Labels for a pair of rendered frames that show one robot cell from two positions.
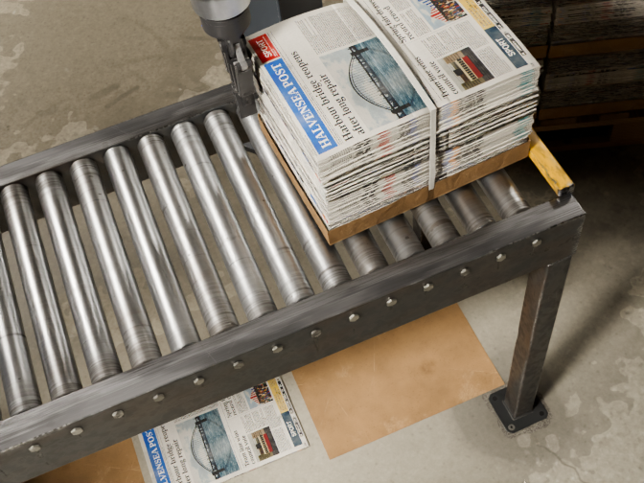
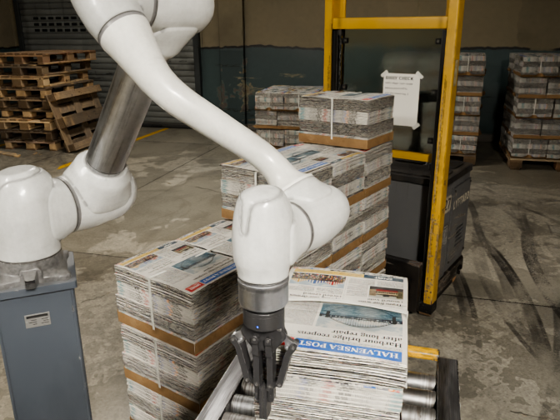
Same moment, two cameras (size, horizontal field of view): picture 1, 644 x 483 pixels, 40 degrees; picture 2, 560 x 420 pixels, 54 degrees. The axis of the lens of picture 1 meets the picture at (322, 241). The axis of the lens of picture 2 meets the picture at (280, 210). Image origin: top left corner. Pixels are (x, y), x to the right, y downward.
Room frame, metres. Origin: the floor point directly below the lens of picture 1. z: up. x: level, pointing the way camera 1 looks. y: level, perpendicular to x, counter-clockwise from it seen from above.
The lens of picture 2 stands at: (0.57, 0.82, 1.60)
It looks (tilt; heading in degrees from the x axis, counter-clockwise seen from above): 18 degrees down; 300
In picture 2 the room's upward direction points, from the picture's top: straight up
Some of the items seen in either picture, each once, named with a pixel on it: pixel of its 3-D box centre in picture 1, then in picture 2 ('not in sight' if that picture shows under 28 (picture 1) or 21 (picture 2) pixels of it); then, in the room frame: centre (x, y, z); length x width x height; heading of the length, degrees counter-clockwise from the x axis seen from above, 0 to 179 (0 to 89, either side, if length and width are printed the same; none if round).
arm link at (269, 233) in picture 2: not in sight; (267, 229); (1.04, 0.07, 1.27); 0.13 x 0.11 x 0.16; 83
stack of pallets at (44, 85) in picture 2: not in sight; (49, 97); (7.57, -4.46, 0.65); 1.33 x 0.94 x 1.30; 109
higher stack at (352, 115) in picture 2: not in sight; (342, 220); (1.65, -1.66, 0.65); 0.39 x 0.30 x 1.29; 175
